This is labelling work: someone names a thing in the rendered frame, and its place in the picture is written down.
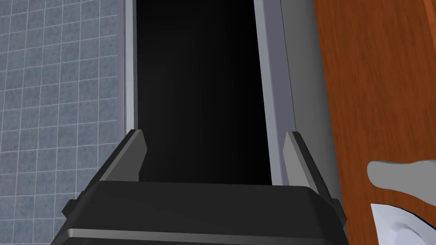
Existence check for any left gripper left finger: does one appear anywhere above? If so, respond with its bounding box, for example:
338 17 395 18
90 129 148 192

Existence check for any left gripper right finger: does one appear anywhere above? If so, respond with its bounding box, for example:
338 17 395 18
282 131 332 200

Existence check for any brown wooden door leaf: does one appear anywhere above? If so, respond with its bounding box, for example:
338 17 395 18
313 0 436 245

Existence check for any grey door handle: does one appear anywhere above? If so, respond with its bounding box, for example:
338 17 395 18
366 159 436 206

